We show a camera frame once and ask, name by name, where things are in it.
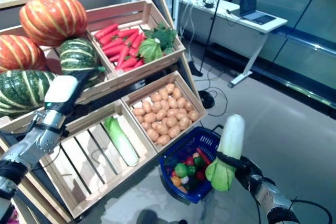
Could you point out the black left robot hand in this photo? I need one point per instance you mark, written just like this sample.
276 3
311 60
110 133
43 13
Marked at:
61 90

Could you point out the green white napa cabbage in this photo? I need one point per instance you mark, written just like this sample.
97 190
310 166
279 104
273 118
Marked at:
233 134
120 140

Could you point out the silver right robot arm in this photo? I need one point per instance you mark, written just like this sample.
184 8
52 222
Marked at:
273 197

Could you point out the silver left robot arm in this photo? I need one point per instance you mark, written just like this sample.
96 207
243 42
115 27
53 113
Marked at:
39 137

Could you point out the blue plastic shopping basket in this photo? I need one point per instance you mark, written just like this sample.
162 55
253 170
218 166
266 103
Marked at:
202 140

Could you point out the small green striped pumpkin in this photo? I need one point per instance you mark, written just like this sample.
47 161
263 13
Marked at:
77 56

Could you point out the large green striped pumpkin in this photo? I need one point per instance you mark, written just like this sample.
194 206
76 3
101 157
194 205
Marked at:
21 93

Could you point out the wooden slat crate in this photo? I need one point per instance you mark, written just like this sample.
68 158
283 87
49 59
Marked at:
193 95
86 155
147 69
105 83

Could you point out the orange striped pumpkin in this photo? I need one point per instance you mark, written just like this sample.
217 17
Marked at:
52 19
18 53

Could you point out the tan potato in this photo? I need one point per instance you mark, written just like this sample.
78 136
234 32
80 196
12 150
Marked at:
181 102
152 134
138 111
163 93
183 123
147 106
170 87
174 131
193 115
188 106
156 97
163 140
176 93

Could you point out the green leafy cabbage head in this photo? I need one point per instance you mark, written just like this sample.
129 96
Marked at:
150 50

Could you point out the dark green broccoli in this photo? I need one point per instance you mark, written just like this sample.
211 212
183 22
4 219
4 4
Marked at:
164 36

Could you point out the lime green round fruit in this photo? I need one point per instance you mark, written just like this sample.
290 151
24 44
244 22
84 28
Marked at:
181 170

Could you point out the round black floor base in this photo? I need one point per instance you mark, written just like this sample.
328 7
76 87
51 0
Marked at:
206 99

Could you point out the red round fruit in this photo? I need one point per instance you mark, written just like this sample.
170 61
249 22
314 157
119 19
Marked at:
189 160

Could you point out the small orange fruit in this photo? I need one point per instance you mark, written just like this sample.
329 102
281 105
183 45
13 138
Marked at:
176 181

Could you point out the white garlic bulb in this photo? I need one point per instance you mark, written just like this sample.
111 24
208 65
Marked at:
184 180

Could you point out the small green bell pepper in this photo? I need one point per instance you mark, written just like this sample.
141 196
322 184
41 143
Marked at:
198 161

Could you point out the red tomato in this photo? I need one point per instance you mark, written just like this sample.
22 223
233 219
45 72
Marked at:
200 175

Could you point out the black tripod stand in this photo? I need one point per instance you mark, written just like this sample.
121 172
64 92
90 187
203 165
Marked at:
214 22

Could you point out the small black desk device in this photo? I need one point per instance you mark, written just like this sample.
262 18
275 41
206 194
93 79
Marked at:
208 5

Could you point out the dark laptop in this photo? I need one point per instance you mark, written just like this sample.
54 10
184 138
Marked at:
248 1

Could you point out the white desk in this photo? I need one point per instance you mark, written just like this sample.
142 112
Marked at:
279 22

